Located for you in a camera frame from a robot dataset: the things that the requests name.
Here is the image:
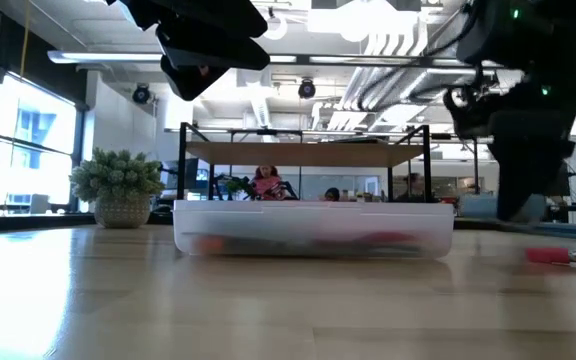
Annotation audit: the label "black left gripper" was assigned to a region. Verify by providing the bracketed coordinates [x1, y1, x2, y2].
[155, 0, 271, 102]

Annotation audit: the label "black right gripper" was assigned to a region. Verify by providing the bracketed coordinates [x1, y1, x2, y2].
[442, 82, 576, 221]

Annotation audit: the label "red handled scissors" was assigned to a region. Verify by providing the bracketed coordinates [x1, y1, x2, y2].
[312, 230, 427, 256]

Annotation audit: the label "pale blue bulky object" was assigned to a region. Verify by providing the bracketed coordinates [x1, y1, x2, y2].
[457, 193, 549, 224]

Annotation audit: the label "blue mat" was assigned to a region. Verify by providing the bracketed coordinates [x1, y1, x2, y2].
[497, 221, 576, 243]

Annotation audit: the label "orange pencil pink eraser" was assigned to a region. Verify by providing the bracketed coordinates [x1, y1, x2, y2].
[524, 245, 576, 266]

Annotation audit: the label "black ceiling spotlight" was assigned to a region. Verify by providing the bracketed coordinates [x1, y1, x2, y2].
[131, 83, 152, 105]
[297, 78, 317, 100]

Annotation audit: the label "long ceiling light bar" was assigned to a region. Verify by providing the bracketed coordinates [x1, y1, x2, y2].
[46, 49, 164, 65]

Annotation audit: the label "green plant in patterned pot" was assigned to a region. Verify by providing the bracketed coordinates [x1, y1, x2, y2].
[68, 146, 167, 230]

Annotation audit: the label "clear pencil box pink lid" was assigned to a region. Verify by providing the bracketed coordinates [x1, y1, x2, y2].
[171, 199, 455, 260]

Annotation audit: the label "wooden shelf black metal frame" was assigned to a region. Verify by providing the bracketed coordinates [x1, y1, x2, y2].
[176, 121, 434, 204]

